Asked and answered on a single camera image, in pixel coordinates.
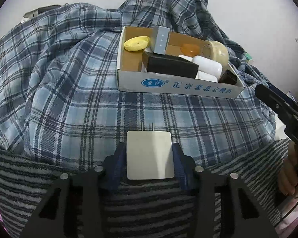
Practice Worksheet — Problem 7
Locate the blue plaid shirt cloth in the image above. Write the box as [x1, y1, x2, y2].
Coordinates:
[0, 0, 276, 170]

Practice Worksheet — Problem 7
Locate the yellow round lid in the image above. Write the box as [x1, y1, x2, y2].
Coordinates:
[124, 36, 151, 52]

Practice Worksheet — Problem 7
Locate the green tissue pack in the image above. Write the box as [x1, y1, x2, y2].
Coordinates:
[245, 53, 253, 64]

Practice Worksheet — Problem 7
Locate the white square power adapter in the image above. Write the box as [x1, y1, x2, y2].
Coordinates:
[126, 130, 175, 180]

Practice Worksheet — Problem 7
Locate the cream round jar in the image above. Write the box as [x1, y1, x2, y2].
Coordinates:
[201, 40, 229, 66]

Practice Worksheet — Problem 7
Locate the black square compact case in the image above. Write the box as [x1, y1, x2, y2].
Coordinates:
[142, 52, 199, 79]

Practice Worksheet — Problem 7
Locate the grey-blue small carton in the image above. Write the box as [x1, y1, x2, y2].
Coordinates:
[150, 26, 170, 55]

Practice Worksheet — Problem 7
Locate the white lotion bottle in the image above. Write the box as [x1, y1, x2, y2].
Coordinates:
[192, 55, 223, 79]

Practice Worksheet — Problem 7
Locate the amber translucent soap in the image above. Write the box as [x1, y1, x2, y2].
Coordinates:
[180, 44, 201, 57]

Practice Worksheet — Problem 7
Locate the open cardboard box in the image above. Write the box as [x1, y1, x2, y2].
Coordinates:
[116, 26, 245, 99]

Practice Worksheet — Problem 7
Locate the person's right hand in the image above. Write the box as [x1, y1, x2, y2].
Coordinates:
[278, 141, 298, 195]

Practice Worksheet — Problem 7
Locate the dark box behind cloth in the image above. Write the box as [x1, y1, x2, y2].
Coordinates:
[22, 5, 61, 22]

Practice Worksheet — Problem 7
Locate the white remote control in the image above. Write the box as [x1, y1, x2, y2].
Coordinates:
[179, 55, 219, 83]

